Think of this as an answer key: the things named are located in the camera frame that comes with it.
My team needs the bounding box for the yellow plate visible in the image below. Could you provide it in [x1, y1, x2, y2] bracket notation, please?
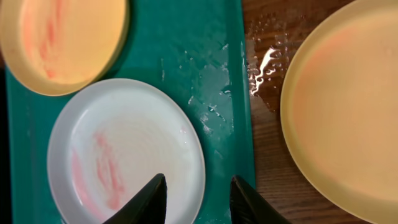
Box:
[1, 0, 131, 96]
[280, 0, 397, 223]

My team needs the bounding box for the light blue plate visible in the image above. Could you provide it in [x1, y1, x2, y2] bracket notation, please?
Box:
[47, 78, 205, 223]

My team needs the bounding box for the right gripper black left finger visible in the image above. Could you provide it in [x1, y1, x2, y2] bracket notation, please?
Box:
[104, 173, 167, 224]

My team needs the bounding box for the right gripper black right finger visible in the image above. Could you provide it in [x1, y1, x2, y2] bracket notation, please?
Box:
[229, 175, 290, 224]

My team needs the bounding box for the blue plastic tray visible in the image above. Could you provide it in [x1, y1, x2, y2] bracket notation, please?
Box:
[4, 0, 255, 223]

